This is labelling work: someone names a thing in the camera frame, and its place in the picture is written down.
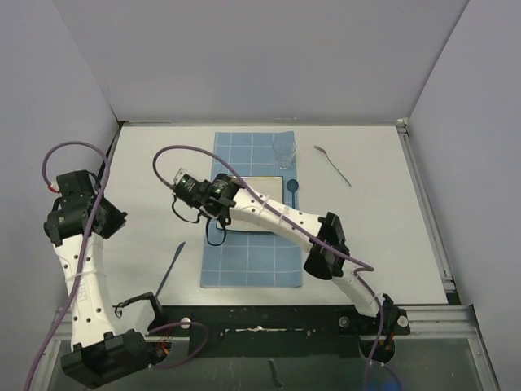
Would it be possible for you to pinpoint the dark blue plastic spoon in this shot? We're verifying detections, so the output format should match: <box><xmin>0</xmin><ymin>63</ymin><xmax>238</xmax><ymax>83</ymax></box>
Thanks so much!
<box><xmin>287</xmin><ymin>178</ymin><xmax>299</xmax><ymax>209</ymax></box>

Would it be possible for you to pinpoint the blue checked cloth napkin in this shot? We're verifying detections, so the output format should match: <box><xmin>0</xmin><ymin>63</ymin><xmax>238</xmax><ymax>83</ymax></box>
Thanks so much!
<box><xmin>200</xmin><ymin>131</ymin><xmax>303</xmax><ymax>288</ymax></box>

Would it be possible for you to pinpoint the aluminium frame rail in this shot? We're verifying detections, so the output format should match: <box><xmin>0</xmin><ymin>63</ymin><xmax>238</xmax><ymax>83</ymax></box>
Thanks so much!
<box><xmin>396</xmin><ymin>117</ymin><xmax>499</xmax><ymax>390</ymax></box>

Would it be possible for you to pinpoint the dark blue plastic knife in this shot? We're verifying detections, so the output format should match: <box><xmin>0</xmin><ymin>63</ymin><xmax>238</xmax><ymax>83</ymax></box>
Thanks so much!
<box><xmin>155</xmin><ymin>241</ymin><xmax>186</xmax><ymax>296</ymax></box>

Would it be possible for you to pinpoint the silver metal fork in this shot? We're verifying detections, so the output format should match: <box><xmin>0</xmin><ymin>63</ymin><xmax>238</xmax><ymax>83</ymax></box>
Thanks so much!
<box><xmin>313</xmin><ymin>144</ymin><xmax>352</xmax><ymax>187</ymax></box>

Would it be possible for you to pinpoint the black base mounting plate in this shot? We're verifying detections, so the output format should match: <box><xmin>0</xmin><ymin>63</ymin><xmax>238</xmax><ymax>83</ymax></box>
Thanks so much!
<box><xmin>146</xmin><ymin>304</ymin><xmax>410</xmax><ymax>362</ymax></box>

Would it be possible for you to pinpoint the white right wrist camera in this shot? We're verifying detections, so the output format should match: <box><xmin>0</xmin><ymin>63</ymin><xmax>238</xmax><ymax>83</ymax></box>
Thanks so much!
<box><xmin>173</xmin><ymin>168</ymin><xmax>187</xmax><ymax>186</ymax></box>

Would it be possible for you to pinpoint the square white plate black rim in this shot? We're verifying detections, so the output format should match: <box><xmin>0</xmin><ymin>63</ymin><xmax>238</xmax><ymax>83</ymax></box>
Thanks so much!
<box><xmin>226</xmin><ymin>176</ymin><xmax>284</xmax><ymax>232</ymax></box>

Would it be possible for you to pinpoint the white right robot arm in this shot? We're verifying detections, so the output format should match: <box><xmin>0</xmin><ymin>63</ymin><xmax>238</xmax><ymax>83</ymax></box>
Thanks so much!
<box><xmin>172</xmin><ymin>169</ymin><xmax>392</xmax><ymax>333</ymax></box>

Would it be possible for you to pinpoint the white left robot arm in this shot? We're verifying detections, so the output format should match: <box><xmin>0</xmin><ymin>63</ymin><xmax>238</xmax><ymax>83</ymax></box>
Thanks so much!
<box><xmin>44</xmin><ymin>170</ymin><xmax>166</xmax><ymax>389</ymax></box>

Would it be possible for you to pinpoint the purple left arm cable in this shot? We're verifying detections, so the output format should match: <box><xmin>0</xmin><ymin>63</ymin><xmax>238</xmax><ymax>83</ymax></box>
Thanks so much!
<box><xmin>24</xmin><ymin>140</ymin><xmax>211</xmax><ymax>391</ymax></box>

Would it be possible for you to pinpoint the clear wine glass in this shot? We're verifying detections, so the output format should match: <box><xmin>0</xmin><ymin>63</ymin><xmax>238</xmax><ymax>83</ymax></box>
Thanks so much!
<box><xmin>273</xmin><ymin>135</ymin><xmax>296</xmax><ymax>169</ymax></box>

